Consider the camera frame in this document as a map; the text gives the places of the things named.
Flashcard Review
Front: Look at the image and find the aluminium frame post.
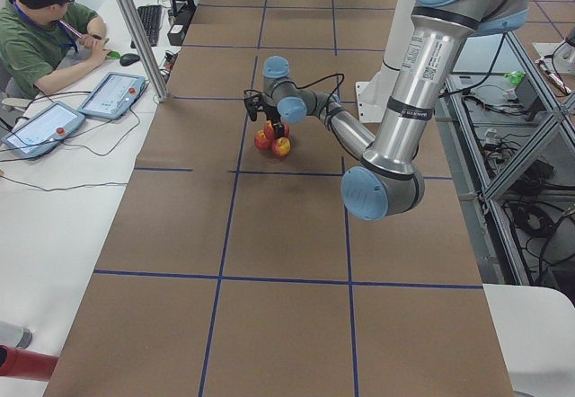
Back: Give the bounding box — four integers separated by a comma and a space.
116, 0, 168, 102

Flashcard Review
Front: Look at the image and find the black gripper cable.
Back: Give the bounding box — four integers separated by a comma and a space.
243, 73, 345, 101

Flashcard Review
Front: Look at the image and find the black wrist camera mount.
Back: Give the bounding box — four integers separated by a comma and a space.
243, 93, 265, 122

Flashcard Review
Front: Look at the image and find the black computer mouse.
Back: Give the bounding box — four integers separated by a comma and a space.
119, 53, 140, 67

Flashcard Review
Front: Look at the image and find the blue teach pendant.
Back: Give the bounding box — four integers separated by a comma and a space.
77, 72, 146, 119
1, 101, 85, 159

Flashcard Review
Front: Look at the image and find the near blue teach pendant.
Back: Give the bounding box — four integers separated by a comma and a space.
1, 101, 85, 159

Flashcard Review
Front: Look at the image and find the far blue teach pendant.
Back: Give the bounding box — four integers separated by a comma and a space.
77, 72, 146, 119

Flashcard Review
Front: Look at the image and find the red bottle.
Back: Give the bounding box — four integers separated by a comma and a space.
0, 345, 58, 382

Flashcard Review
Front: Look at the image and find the red yellow apple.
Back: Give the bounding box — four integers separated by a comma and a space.
271, 137, 291, 158
263, 120, 290, 140
253, 129, 272, 150

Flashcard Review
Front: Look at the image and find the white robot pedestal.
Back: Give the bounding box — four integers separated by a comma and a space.
356, 0, 415, 123

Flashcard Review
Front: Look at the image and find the black keyboard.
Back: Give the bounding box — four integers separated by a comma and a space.
137, 4, 163, 47

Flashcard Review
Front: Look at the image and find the person in green shirt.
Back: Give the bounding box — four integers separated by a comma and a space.
1, 0, 109, 99

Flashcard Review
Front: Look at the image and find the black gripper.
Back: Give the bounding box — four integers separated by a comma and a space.
262, 101, 286, 138

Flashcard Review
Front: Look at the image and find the black desktop box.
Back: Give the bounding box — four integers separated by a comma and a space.
167, 11, 194, 47

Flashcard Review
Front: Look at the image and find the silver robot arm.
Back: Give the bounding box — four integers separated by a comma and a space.
262, 0, 528, 221

